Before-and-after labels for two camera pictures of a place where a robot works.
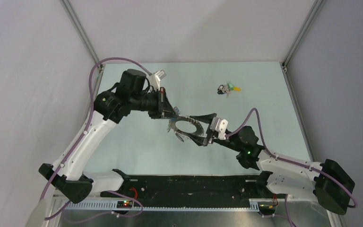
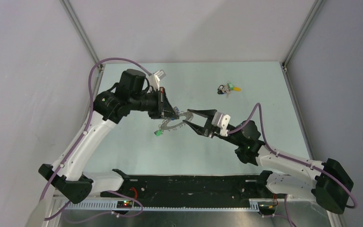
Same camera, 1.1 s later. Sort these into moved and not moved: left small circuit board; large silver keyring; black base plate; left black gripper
Moved: large silver keyring
Not moved: black base plate; left black gripper; left small circuit board
